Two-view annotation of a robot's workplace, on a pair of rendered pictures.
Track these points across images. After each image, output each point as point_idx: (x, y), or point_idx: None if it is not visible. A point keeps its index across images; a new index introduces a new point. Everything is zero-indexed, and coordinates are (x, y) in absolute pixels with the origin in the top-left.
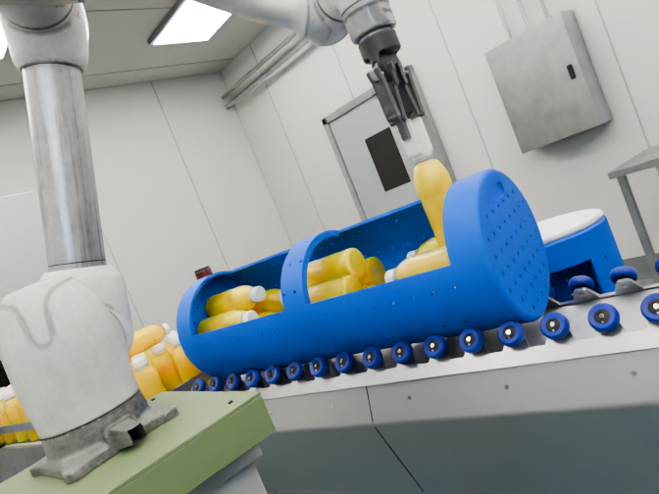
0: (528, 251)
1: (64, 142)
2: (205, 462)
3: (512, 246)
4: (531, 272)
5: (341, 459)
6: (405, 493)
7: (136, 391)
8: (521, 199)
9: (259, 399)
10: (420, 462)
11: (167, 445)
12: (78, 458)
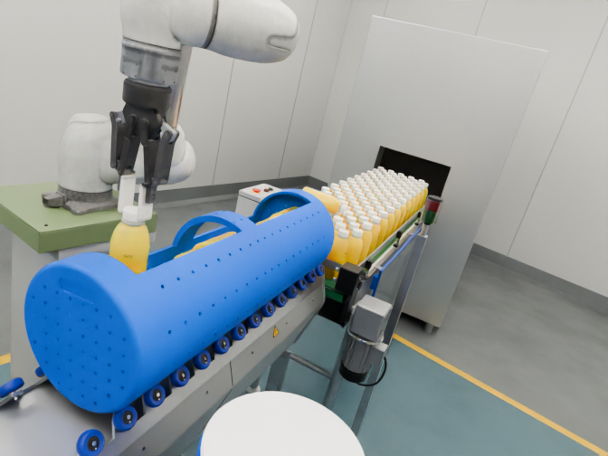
0: (89, 362)
1: None
2: (18, 230)
3: (65, 334)
4: (78, 372)
5: None
6: None
7: (81, 192)
8: (121, 335)
9: (38, 234)
10: None
11: (23, 212)
12: (52, 192)
